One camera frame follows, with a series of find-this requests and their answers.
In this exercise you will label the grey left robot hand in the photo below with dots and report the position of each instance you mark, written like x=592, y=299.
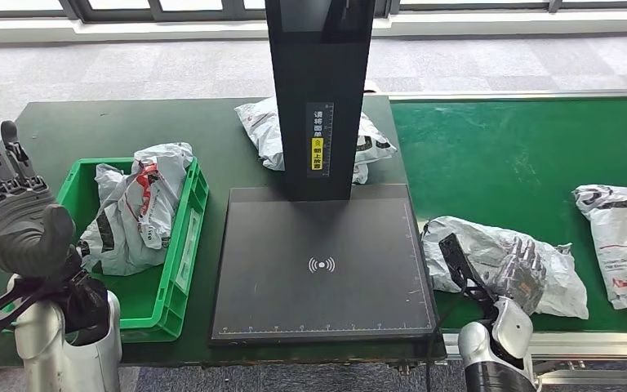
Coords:
x=16, y=232

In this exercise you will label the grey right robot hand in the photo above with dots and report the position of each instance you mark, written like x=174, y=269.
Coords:
x=522, y=276

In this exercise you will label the plain grey parcel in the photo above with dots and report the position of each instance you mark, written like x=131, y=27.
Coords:
x=562, y=281

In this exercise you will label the grey parcel with red cartoon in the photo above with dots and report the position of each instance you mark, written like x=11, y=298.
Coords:
x=140, y=216

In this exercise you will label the white parcel with red lettering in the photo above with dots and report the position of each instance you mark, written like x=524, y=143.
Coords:
x=622, y=243

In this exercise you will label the green conveyor belt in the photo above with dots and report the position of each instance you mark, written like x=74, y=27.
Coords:
x=508, y=151

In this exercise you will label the black inbound scanning machine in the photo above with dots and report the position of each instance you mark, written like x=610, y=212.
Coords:
x=292, y=259

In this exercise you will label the white grey plastic parcel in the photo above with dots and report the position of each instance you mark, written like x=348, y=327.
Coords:
x=262, y=135

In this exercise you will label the green plastic crate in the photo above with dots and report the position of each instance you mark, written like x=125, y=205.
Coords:
x=151, y=303

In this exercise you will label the wide aluminium conveyor rail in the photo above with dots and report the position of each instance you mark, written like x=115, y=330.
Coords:
x=589, y=346

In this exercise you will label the thin aluminium conveyor rail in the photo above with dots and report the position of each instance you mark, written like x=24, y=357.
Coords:
x=508, y=95

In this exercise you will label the dark window frame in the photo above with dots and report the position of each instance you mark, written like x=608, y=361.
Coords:
x=119, y=15

